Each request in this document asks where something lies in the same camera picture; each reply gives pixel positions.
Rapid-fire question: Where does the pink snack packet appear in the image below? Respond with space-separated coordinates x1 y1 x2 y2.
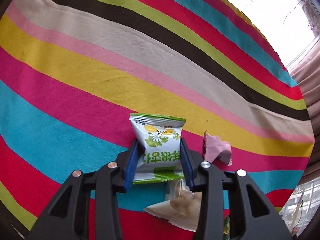
201 130 233 167

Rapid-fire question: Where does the white lace curtain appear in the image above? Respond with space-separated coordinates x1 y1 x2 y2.
287 0 320 33

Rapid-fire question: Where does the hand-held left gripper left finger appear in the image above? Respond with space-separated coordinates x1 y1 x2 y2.
26 137 139 240

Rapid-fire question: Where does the colourful striped blanket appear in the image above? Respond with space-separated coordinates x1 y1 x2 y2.
0 0 315 240

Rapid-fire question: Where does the brown curtain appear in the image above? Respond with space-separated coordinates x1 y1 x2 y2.
287 37 320 180

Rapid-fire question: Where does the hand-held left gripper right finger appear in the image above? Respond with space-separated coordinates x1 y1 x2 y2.
179 137 293 240

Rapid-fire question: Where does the white cake packet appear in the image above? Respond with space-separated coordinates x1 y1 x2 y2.
143 179 204 233

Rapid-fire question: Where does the white packet green print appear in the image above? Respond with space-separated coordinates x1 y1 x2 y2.
129 112 187 185

